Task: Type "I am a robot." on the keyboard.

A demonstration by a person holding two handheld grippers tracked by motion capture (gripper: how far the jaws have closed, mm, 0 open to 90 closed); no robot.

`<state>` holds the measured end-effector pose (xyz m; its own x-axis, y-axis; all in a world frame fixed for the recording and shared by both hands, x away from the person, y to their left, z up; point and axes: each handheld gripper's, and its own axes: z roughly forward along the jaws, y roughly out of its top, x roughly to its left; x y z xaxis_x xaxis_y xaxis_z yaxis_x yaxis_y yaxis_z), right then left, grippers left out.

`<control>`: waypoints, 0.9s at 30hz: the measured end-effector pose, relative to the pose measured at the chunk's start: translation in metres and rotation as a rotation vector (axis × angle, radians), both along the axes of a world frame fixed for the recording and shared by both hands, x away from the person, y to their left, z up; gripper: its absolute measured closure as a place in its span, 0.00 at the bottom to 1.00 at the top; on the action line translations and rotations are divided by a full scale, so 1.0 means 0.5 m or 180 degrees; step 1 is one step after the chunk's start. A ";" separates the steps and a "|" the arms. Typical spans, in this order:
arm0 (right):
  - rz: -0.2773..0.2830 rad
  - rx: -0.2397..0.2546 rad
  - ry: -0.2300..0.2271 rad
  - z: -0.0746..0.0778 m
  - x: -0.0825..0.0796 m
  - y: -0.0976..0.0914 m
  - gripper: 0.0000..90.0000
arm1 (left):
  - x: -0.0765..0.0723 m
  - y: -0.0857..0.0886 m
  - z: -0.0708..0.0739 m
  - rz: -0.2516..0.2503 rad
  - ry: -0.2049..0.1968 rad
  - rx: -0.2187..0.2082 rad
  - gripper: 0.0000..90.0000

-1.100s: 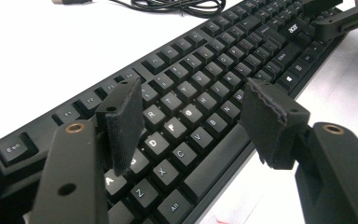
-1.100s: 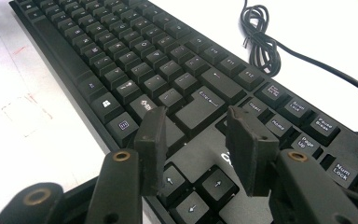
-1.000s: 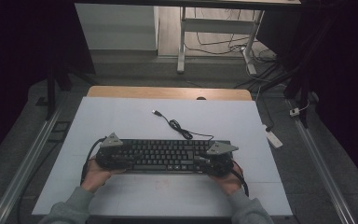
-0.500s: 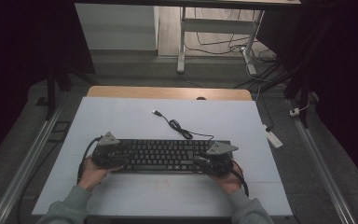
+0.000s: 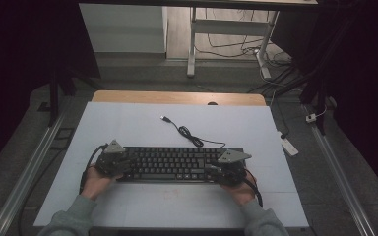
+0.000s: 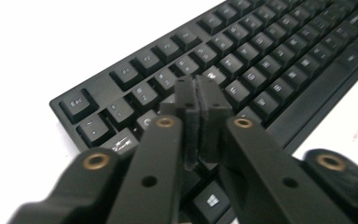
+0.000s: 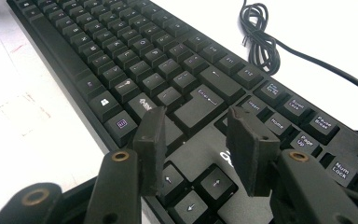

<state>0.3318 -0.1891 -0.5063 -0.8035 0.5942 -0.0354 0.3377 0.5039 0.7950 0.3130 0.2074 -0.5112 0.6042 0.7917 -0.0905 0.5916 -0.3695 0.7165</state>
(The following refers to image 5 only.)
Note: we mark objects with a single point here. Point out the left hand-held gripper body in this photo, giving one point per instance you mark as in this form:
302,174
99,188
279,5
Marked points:
111,160

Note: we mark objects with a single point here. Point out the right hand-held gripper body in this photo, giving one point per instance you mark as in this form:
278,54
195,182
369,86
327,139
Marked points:
231,167

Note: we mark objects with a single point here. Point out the black computer keyboard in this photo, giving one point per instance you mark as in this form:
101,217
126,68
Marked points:
174,164

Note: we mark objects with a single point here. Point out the person's left hand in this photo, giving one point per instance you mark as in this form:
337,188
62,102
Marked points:
98,183

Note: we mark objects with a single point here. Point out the person's right hand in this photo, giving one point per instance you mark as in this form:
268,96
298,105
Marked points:
241,193

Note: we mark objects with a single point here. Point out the white board sheet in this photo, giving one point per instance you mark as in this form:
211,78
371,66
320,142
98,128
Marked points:
177,203

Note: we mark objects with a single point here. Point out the white power strip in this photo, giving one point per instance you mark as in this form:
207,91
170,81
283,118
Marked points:
288,146

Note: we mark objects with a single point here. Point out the wooden table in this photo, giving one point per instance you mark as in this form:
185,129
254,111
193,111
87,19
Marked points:
177,97

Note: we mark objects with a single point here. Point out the black metal stand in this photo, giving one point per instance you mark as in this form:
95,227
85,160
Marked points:
318,95
53,98

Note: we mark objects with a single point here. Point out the small white box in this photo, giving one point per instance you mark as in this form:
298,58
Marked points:
310,118

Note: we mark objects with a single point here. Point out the white cabinet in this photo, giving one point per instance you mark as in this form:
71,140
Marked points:
124,29

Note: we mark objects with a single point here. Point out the dark curtain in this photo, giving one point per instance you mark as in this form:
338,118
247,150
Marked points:
361,82
19,65

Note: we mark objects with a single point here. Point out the white metal desk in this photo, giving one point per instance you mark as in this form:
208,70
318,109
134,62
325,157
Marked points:
229,27

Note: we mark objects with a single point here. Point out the aluminium rail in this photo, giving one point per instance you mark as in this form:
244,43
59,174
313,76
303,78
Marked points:
26,177
338,170

